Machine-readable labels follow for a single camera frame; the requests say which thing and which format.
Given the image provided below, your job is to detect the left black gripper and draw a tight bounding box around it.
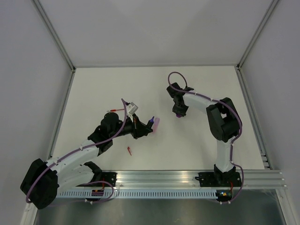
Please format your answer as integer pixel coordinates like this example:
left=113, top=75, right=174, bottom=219
left=110, top=113, right=153, bottom=140

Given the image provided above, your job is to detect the black purple highlighter pen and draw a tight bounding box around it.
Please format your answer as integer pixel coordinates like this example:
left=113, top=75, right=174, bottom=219
left=147, top=116, right=155, bottom=129

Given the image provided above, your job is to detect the pink marker pen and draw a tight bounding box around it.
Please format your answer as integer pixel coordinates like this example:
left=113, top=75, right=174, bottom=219
left=152, top=117, right=160, bottom=134

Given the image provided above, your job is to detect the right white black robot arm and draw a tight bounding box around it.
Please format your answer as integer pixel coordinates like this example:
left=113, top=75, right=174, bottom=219
left=166, top=82, right=242, bottom=187

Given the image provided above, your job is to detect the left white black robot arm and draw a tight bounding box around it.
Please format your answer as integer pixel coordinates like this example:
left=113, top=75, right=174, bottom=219
left=20, top=112, right=154, bottom=209

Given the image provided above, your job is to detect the red ballpoint pen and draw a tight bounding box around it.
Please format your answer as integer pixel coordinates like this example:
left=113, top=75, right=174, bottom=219
left=107, top=108, right=125, bottom=113

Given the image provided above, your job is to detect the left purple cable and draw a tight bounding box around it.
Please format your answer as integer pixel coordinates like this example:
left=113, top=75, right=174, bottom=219
left=25, top=98, right=131, bottom=204

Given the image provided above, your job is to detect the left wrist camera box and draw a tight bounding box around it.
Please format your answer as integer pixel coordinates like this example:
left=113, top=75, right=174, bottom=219
left=126, top=102, right=138, bottom=115

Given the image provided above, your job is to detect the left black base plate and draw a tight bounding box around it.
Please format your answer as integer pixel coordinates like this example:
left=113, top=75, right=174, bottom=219
left=91, top=172, right=117, bottom=187

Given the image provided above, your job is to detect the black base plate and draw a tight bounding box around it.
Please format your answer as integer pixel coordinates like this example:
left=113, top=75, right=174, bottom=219
left=91, top=172, right=117, bottom=187
left=197, top=172, right=242, bottom=188

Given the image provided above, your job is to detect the white slotted cable duct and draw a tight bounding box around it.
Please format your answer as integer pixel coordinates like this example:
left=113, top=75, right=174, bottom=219
left=57, top=188, right=217, bottom=199

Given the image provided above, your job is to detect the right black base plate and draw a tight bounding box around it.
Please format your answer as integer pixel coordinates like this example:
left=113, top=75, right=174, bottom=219
left=197, top=172, right=242, bottom=188

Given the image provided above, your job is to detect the aluminium front rail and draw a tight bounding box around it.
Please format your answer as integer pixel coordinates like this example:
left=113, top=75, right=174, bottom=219
left=115, top=170, right=287, bottom=189

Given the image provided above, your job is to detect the left aluminium frame post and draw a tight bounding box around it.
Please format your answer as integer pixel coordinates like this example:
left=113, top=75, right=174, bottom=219
left=31, top=0, right=76, bottom=73

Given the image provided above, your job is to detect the aluminium frame post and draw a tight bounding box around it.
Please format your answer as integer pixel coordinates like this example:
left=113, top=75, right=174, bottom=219
left=31, top=0, right=76, bottom=73
left=236, top=0, right=280, bottom=71

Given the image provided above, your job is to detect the right aluminium frame post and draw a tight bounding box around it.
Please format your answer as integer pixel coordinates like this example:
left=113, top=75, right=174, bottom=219
left=236, top=0, right=280, bottom=71

